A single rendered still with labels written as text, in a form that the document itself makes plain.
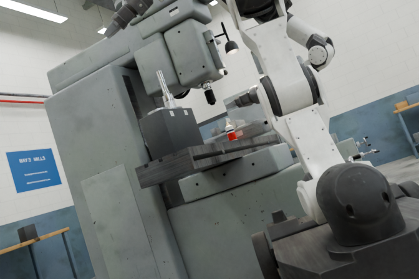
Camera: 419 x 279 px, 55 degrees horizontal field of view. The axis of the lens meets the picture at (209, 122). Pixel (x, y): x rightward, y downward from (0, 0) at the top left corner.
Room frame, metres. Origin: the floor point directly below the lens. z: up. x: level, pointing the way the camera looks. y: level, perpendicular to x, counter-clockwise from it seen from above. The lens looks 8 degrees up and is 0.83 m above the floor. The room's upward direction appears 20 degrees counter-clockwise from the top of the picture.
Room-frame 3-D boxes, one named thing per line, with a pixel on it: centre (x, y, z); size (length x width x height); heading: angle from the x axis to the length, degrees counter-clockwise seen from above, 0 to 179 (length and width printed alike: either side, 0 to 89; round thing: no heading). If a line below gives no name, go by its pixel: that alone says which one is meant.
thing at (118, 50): (2.22, 0.41, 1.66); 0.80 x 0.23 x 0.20; 68
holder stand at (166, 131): (1.63, 0.16, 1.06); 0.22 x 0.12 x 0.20; 151
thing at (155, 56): (2.11, 0.13, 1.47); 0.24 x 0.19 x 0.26; 158
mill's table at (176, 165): (1.98, -0.03, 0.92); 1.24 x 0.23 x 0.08; 158
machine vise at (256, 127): (2.08, -0.10, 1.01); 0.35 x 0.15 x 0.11; 68
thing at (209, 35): (1.99, -0.15, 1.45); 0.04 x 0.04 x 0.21; 68
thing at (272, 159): (2.03, -0.05, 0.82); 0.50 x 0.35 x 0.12; 68
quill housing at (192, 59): (2.03, -0.04, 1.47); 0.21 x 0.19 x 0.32; 158
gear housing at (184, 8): (2.05, -0.01, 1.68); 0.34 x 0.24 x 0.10; 68
